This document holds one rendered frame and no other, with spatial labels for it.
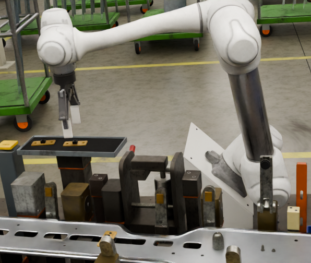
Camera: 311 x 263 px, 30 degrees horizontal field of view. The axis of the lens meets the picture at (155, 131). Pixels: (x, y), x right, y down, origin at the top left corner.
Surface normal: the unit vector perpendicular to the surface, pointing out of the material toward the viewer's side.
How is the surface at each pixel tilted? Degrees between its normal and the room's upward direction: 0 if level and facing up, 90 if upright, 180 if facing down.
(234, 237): 0
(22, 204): 90
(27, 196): 90
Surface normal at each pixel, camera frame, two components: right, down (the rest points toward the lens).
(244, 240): -0.09, -0.92
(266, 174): -0.27, 0.24
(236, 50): 0.09, 0.47
